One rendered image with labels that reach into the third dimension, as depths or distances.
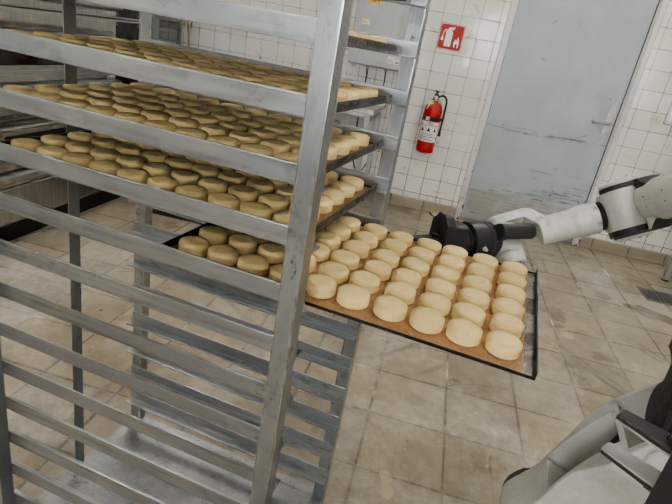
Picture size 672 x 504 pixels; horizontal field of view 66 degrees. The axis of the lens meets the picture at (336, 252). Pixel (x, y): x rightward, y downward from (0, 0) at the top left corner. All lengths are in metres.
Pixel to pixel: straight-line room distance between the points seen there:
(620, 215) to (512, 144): 3.57
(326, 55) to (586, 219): 0.79
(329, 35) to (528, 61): 4.15
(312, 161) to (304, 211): 0.07
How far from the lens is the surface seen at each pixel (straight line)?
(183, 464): 1.65
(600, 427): 1.09
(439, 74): 4.70
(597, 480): 1.03
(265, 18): 0.72
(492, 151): 4.79
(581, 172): 4.92
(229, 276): 0.81
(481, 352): 0.77
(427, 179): 4.80
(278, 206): 0.85
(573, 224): 1.27
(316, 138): 0.66
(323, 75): 0.65
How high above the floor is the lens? 1.32
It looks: 22 degrees down
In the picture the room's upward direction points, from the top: 10 degrees clockwise
